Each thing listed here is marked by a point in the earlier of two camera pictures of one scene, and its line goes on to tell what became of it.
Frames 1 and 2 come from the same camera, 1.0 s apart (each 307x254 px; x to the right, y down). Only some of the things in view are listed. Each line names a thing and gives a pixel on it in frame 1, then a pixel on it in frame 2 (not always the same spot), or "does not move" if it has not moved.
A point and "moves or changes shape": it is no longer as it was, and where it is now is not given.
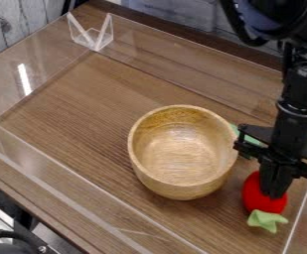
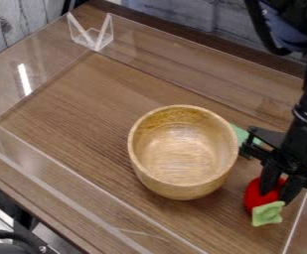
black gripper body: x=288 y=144 does not move
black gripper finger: x=276 y=175 → x=292 y=188
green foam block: x=247 y=138 does not move
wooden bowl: x=183 y=149 does not move
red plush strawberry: x=266 y=209 moves or changes shape
